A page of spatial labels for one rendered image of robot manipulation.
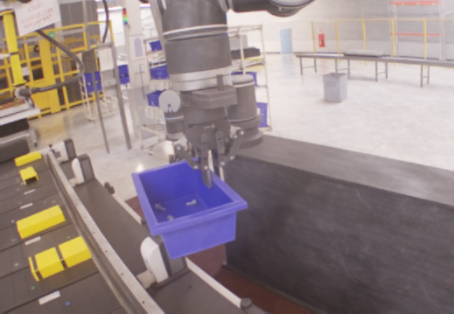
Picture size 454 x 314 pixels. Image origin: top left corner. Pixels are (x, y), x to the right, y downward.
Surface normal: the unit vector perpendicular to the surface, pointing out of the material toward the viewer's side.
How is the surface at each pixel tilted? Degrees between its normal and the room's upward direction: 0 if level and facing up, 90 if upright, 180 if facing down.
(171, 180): 85
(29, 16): 90
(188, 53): 90
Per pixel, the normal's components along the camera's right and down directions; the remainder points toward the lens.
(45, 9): -0.02, 0.33
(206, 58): 0.36, 0.27
